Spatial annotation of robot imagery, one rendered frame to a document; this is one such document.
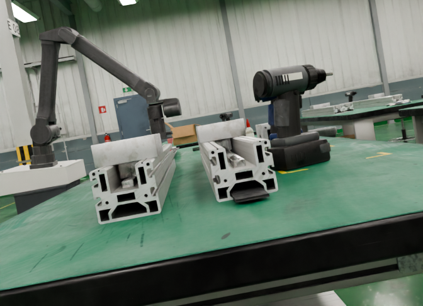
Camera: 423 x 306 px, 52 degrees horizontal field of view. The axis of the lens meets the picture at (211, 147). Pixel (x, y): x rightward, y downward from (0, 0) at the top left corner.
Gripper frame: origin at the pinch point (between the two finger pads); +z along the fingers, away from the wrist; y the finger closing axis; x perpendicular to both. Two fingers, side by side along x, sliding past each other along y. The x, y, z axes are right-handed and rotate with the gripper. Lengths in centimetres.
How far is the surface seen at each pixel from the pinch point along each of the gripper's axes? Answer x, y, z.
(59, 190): -3.8, -39.8, 5.1
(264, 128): -32.2, 34.5, -4.8
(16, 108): 577, -258, -91
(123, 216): -99, -2, 3
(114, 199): -99, -3, 0
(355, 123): 191, 151, 12
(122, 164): -91, -2, -5
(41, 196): -3.6, -46.8, 6.0
